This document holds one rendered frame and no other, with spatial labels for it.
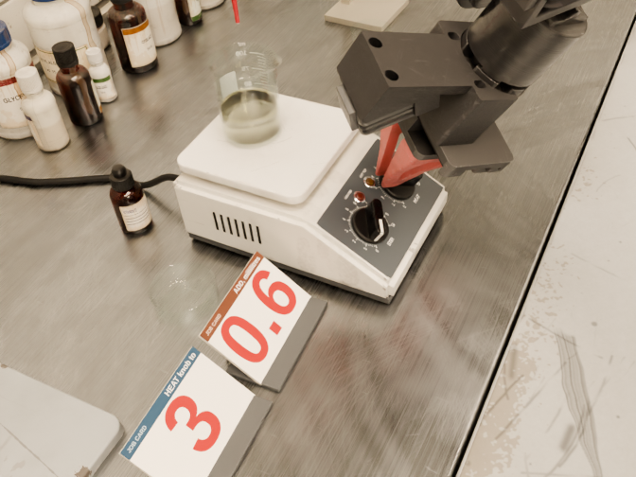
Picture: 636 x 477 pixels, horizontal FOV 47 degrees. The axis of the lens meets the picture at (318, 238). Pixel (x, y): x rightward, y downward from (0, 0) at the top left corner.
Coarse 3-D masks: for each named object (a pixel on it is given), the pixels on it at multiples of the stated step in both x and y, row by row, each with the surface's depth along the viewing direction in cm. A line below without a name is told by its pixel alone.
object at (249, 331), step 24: (264, 264) 58; (264, 288) 57; (288, 288) 59; (240, 312) 55; (264, 312) 57; (288, 312) 58; (216, 336) 54; (240, 336) 55; (264, 336) 56; (240, 360) 54; (264, 360) 55
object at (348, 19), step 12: (348, 0) 93; (360, 0) 94; (372, 0) 94; (384, 0) 93; (396, 0) 93; (408, 0) 93; (336, 12) 92; (348, 12) 92; (360, 12) 92; (372, 12) 91; (384, 12) 91; (396, 12) 91; (348, 24) 91
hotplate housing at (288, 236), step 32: (352, 160) 62; (192, 192) 60; (224, 192) 60; (320, 192) 59; (192, 224) 64; (224, 224) 61; (256, 224) 59; (288, 224) 57; (288, 256) 60; (320, 256) 58; (352, 256) 57; (352, 288) 59; (384, 288) 57
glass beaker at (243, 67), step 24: (216, 48) 58; (240, 48) 59; (264, 48) 59; (216, 72) 59; (240, 72) 61; (264, 72) 56; (216, 96) 59; (240, 96) 57; (264, 96) 57; (240, 120) 58; (264, 120) 59; (240, 144) 60; (264, 144) 60
